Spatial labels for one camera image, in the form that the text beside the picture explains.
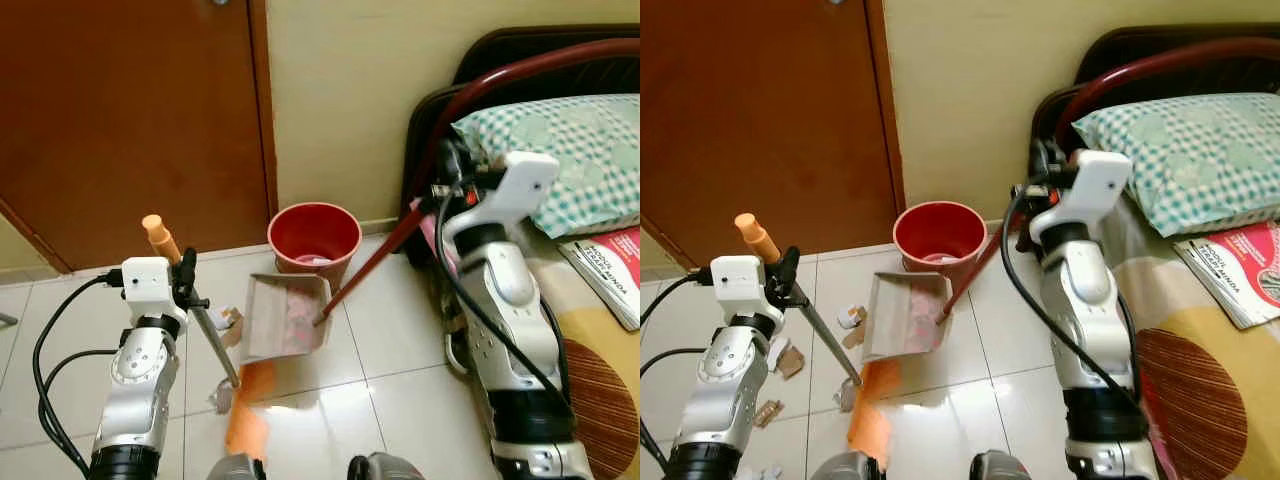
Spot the orange broom with metal pole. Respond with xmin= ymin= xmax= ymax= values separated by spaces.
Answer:
xmin=141 ymin=214 xmax=277 ymax=464
xmin=733 ymin=212 xmax=901 ymax=473

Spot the dark wooden bed headboard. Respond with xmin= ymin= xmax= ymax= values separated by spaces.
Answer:
xmin=1030 ymin=24 xmax=1280 ymax=201
xmin=399 ymin=24 xmax=641 ymax=269

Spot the red plastic bucket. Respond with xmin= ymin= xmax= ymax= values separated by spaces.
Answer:
xmin=892 ymin=200 xmax=989 ymax=289
xmin=267 ymin=202 xmax=363 ymax=293

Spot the green checked pillow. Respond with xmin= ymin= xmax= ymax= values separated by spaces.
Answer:
xmin=1071 ymin=92 xmax=1280 ymax=239
xmin=451 ymin=94 xmax=641 ymax=240

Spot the brown wooden door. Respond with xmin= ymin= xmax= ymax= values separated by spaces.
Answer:
xmin=0 ymin=0 xmax=278 ymax=273
xmin=640 ymin=0 xmax=907 ymax=269

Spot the red and white magazine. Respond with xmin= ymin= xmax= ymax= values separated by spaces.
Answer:
xmin=1171 ymin=221 xmax=1280 ymax=331
xmin=557 ymin=227 xmax=641 ymax=333

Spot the grey left robot leg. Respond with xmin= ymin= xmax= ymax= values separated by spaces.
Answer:
xmin=204 ymin=453 xmax=267 ymax=480
xmin=809 ymin=451 xmax=883 ymax=480

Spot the grey robot leg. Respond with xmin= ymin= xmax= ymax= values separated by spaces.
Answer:
xmin=969 ymin=450 xmax=1047 ymax=480
xmin=346 ymin=452 xmax=427 ymax=480
xmin=204 ymin=453 xmax=267 ymax=480
xmin=809 ymin=451 xmax=883 ymax=480

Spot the yellow patterned bed sheet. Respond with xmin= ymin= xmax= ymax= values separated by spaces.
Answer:
xmin=1100 ymin=195 xmax=1280 ymax=480
xmin=430 ymin=205 xmax=641 ymax=480

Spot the grey right robot leg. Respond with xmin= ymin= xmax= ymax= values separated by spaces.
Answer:
xmin=346 ymin=452 xmax=427 ymax=480
xmin=969 ymin=450 xmax=1047 ymax=480

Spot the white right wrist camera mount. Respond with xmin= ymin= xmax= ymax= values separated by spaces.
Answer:
xmin=1029 ymin=149 xmax=1134 ymax=243
xmin=444 ymin=151 xmax=561 ymax=243

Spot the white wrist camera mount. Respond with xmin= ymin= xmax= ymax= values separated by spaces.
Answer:
xmin=119 ymin=256 xmax=189 ymax=327
xmin=444 ymin=151 xmax=561 ymax=243
xmin=1029 ymin=149 xmax=1134 ymax=243
xmin=709 ymin=254 xmax=778 ymax=323

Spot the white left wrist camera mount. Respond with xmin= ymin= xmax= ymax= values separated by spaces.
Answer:
xmin=709 ymin=254 xmax=778 ymax=323
xmin=119 ymin=256 xmax=189 ymax=327

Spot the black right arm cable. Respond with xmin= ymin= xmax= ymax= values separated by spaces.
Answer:
xmin=1000 ymin=184 xmax=1143 ymax=413
xmin=436 ymin=194 xmax=563 ymax=403

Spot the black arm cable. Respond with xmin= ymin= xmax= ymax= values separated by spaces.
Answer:
xmin=32 ymin=274 xmax=125 ymax=473
xmin=640 ymin=268 xmax=717 ymax=471
xmin=436 ymin=194 xmax=563 ymax=403
xmin=1000 ymin=184 xmax=1143 ymax=413

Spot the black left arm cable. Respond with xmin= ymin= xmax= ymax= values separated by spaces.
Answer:
xmin=640 ymin=268 xmax=717 ymax=471
xmin=32 ymin=274 xmax=125 ymax=473

